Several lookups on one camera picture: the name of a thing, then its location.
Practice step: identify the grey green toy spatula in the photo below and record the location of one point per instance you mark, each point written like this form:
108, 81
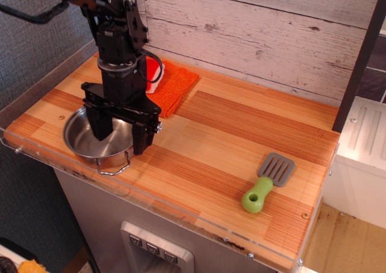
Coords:
274, 171

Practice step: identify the silver dispenser button panel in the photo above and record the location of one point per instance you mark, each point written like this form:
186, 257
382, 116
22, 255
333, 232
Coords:
148, 252

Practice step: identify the red white toy sushi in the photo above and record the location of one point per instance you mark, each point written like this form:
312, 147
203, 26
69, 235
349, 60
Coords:
154, 74

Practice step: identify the clear acrylic table guard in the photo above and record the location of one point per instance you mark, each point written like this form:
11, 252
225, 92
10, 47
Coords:
262, 89

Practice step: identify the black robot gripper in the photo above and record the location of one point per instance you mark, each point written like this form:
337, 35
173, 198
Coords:
122, 95

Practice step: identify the white toy sink unit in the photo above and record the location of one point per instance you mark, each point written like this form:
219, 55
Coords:
356, 181

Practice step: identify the orange cloth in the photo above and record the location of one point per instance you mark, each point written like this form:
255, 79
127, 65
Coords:
172, 87

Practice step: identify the grey toy fridge cabinet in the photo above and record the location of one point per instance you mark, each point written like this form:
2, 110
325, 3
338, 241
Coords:
100, 213

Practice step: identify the yellow black object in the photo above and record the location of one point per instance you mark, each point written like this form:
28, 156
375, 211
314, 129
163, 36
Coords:
29, 266

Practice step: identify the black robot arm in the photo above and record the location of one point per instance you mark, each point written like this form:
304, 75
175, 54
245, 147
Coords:
120, 36

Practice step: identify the dark right vertical post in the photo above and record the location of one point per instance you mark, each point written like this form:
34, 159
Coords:
362, 60

